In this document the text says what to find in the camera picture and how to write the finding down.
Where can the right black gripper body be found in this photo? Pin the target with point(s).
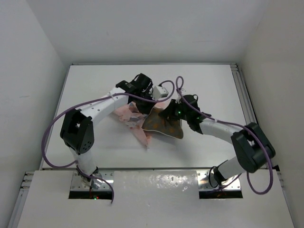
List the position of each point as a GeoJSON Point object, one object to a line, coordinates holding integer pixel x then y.
{"type": "Point", "coordinates": [169, 111]}

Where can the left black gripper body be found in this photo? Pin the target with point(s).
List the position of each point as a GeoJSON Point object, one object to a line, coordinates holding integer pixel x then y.
{"type": "Point", "coordinates": [143, 105]}

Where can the grey orange patterned pillow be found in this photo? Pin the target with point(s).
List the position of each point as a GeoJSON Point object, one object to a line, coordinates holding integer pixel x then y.
{"type": "Point", "coordinates": [155, 123]}

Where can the pink cartoon print pillowcase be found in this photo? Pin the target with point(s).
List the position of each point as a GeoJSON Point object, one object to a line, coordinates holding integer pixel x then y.
{"type": "Point", "coordinates": [133, 119]}

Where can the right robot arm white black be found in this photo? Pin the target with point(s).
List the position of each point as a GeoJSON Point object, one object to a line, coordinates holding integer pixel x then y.
{"type": "Point", "coordinates": [252, 147]}

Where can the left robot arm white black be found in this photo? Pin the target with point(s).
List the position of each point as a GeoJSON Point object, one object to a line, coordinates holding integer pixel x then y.
{"type": "Point", "coordinates": [77, 129]}

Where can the white front cover panel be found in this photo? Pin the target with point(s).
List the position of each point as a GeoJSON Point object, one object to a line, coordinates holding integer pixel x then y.
{"type": "Point", "coordinates": [149, 199]}

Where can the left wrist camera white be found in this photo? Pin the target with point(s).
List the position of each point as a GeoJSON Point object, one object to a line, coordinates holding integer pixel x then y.
{"type": "Point", "coordinates": [159, 92]}

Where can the right aluminium frame rail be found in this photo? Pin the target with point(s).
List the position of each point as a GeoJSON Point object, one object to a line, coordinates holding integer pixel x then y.
{"type": "Point", "coordinates": [246, 104]}

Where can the aluminium frame rail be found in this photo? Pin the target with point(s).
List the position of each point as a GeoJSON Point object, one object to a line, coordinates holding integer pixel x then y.
{"type": "Point", "coordinates": [246, 104]}
{"type": "Point", "coordinates": [21, 199]}

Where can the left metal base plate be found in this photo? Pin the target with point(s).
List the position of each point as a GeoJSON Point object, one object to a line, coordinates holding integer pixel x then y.
{"type": "Point", "coordinates": [79, 183]}

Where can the left aluminium frame rail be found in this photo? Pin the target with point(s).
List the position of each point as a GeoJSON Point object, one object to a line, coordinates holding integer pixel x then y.
{"type": "Point", "coordinates": [21, 199]}

